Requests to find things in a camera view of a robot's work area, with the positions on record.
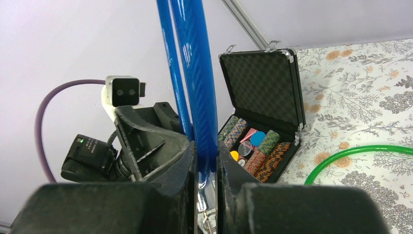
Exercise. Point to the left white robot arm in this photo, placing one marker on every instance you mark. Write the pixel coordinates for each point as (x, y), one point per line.
(147, 142)

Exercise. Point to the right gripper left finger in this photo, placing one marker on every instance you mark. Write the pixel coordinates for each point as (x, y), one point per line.
(165, 205)

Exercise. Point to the floral tablecloth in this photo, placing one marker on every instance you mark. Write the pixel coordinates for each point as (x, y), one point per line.
(356, 95)

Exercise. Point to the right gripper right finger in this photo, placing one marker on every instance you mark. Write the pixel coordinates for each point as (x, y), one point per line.
(246, 206)

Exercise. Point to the yellow poker chip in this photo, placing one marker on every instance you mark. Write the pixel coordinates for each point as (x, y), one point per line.
(235, 155)

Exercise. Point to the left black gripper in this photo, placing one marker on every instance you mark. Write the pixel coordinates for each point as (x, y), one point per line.
(138, 139)

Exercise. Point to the blue poker chip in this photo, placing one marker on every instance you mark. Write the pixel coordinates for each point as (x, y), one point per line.
(257, 138)

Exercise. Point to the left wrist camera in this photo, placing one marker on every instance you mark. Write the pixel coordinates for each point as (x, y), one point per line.
(121, 91)

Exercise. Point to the blue cable lock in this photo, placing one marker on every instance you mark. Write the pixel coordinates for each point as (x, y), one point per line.
(187, 48)

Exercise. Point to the black poker chip case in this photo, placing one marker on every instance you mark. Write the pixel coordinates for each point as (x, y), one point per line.
(265, 91)

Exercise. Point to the green cable lock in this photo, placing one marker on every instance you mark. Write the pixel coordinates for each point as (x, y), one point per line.
(356, 150)

